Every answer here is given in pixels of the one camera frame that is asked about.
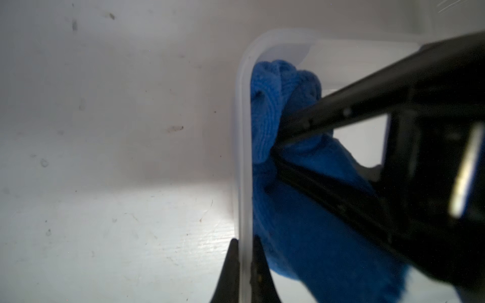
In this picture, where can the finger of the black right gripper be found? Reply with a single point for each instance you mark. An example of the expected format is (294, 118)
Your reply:
(442, 81)
(364, 212)

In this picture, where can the translucent plastic lunch box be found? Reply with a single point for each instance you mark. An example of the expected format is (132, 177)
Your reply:
(338, 60)

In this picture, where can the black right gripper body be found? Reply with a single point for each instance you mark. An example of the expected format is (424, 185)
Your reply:
(433, 184)

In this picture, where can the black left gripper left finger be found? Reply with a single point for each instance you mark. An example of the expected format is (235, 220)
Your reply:
(227, 289)

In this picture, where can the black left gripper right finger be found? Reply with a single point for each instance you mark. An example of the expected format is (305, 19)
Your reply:
(262, 285)

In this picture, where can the blue microfibre cloth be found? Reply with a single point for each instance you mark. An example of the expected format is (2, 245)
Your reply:
(302, 241)

